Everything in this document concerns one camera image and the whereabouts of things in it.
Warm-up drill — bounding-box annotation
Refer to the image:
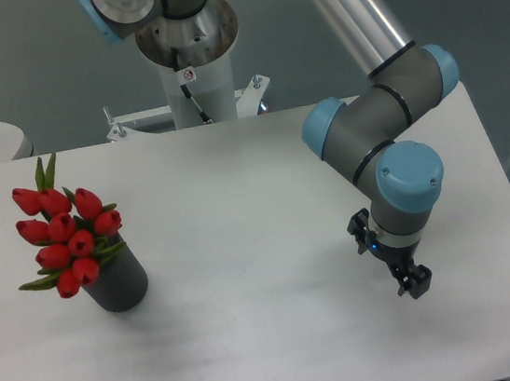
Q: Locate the red tulip bouquet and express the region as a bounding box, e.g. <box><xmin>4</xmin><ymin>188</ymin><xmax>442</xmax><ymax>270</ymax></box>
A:
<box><xmin>11</xmin><ymin>154</ymin><xmax>128</xmax><ymax>299</ymax></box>

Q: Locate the dark grey ribbed vase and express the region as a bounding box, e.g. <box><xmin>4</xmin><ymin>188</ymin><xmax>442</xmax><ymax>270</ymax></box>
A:
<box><xmin>83</xmin><ymin>233</ymin><xmax>148</xmax><ymax>313</ymax></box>

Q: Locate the black pedestal cable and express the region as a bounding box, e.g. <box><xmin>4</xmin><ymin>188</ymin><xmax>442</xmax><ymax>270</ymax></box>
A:
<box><xmin>169</xmin><ymin>42</ymin><xmax>214</xmax><ymax>129</ymax></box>

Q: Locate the white pedestal base frame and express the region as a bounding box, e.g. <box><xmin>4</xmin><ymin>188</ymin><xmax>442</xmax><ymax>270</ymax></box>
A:
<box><xmin>103</xmin><ymin>74</ymin><xmax>270</xmax><ymax>143</ymax></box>

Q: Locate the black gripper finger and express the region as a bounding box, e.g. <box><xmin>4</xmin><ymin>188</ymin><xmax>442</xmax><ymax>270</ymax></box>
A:
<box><xmin>393</xmin><ymin>263</ymin><xmax>433</xmax><ymax>298</ymax></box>
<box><xmin>347</xmin><ymin>208</ymin><xmax>375</xmax><ymax>254</ymax></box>

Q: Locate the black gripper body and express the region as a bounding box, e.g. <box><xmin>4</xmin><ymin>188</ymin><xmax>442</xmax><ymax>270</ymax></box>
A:
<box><xmin>366</xmin><ymin>227</ymin><xmax>424</xmax><ymax>279</ymax></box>

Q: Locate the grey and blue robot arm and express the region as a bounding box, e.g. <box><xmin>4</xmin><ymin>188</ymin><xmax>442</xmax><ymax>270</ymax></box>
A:
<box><xmin>76</xmin><ymin>0</ymin><xmax>460</xmax><ymax>298</ymax></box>

